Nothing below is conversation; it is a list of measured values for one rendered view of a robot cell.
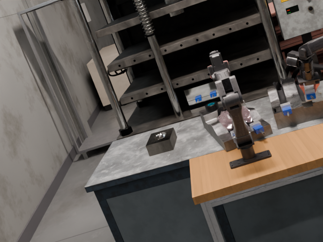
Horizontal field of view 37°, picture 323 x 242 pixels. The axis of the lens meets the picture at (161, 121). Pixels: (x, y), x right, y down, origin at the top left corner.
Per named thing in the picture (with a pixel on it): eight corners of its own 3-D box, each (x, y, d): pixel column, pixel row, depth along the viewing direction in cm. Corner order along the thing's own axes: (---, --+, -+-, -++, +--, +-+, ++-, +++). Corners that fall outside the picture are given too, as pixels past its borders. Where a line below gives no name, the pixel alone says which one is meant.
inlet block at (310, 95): (318, 102, 234) (317, 91, 233) (308, 104, 235) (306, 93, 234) (315, 98, 246) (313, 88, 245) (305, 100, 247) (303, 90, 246)
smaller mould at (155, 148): (173, 150, 277) (169, 139, 275) (149, 156, 280) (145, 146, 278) (177, 137, 295) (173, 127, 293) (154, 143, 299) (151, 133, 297)
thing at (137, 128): (299, 94, 314) (296, 86, 313) (119, 146, 345) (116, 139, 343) (285, 66, 393) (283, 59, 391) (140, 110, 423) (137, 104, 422)
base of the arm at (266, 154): (224, 149, 230) (226, 154, 223) (265, 136, 227) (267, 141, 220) (229, 163, 232) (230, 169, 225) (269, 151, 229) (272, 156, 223)
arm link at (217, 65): (205, 56, 237) (206, 60, 226) (221, 51, 236) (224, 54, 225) (212, 78, 240) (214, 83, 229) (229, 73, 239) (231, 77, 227)
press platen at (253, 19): (261, 22, 312) (259, 15, 311) (109, 72, 338) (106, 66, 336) (256, 9, 381) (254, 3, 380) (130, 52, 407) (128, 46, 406)
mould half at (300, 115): (328, 115, 244) (322, 91, 241) (278, 129, 250) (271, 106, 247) (313, 89, 291) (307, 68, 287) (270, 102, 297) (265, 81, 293)
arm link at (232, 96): (235, 138, 231) (220, 91, 208) (248, 133, 230) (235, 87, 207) (238, 147, 226) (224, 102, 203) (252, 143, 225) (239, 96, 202)
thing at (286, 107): (295, 119, 238) (292, 109, 237) (285, 122, 240) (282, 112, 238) (291, 111, 251) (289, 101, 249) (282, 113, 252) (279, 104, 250)
